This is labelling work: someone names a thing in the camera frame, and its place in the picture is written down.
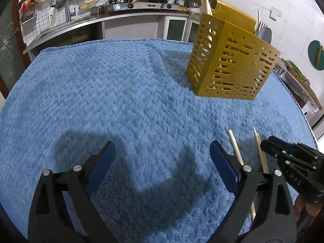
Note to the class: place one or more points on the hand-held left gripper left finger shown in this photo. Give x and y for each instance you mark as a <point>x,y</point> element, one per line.
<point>101,167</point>

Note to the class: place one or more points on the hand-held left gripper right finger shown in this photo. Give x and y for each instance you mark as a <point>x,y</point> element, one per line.
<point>225,167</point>

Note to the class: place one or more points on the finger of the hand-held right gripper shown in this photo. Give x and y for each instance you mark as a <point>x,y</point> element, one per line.
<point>286,146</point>
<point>272,149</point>

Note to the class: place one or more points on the yellow slotted utensil holder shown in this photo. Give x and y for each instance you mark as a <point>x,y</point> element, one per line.
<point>227,60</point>

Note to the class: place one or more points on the light blue spoon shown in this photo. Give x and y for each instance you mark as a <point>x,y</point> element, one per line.
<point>267,35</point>

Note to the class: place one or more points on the person's right hand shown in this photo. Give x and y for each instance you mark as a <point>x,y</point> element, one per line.
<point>301,207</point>

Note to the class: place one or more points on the plastic covered side table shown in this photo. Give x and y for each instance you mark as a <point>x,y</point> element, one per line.
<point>307,98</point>

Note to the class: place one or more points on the blue fleece blanket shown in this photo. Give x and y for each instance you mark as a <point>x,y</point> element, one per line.
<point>114,93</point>

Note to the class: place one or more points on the green vegetables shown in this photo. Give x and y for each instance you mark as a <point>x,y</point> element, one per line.
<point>295,67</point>

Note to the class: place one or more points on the green round board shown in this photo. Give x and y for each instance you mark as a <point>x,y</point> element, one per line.
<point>315,55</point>

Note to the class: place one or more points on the steel sink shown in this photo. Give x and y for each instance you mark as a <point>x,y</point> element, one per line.
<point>65,26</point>

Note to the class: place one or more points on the kitchen counter with cabinets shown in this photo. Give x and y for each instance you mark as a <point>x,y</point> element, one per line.
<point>131,25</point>

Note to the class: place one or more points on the small metal cup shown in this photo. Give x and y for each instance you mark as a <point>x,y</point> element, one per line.
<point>95,10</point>

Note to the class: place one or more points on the steel faucet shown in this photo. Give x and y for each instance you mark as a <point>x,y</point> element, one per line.
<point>67,5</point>

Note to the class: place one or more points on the gas stove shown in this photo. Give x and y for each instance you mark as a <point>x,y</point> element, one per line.
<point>141,5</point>

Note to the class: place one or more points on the white wall socket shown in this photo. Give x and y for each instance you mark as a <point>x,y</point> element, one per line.
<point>275,14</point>

